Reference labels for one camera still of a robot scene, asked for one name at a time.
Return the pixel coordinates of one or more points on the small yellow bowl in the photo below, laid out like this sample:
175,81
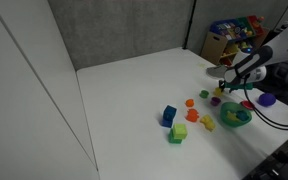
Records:
218,92

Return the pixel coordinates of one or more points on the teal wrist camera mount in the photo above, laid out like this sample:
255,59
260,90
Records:
239,87

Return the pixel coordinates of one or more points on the blue storage bin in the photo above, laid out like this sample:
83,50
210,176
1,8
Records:
222,28

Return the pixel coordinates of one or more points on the small purple bowl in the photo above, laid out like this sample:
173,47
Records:
215,101

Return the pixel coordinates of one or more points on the yellow toy piece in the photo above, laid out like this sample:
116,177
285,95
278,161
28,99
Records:
232,116

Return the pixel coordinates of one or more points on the black equipment frame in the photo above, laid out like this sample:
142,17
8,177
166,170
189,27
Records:
280,163

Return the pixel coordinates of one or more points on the wooden toy shelf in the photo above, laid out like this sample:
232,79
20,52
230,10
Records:
214,46

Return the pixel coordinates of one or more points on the orange toy figure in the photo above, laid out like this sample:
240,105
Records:
192,115

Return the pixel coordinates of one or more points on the small orange cup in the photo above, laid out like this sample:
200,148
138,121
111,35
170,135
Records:
189,103

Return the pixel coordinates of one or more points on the orange round toy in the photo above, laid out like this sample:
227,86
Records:
260,19

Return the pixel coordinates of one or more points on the yellow storage bin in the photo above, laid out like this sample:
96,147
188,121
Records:
231,49

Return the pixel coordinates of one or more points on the grey flat object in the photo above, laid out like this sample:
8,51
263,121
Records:
216,71

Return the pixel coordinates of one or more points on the purple round bowl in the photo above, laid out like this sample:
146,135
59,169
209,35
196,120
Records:
266,99

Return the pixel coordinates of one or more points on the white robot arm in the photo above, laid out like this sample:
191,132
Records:
287,43

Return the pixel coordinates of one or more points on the black office chair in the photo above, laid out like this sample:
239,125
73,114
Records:
284,75

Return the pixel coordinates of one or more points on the red storage bin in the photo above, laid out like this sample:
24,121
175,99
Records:
254,22

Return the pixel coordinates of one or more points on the red cup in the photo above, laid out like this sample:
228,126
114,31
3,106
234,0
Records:
247,105

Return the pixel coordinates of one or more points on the light green cube block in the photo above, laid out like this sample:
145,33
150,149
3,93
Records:
180,131

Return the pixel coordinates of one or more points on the small green bowl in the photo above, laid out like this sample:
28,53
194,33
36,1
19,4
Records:
204,94

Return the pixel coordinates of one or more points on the green storage bin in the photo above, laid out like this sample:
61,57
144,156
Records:
243,25

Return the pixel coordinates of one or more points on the black vertical pole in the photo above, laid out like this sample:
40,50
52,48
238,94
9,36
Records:
189,25

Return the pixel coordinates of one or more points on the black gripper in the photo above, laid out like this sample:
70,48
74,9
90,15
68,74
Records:
247,63

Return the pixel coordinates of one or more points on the large green bowl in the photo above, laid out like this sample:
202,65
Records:
226,117

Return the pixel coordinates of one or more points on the blue toy piece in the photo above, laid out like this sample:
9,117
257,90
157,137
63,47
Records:
242,115

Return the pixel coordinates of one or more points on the blue cube block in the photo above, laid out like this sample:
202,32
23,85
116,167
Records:
169,112

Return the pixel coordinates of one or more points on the yellow toy figure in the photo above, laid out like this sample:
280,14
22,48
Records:
208,122

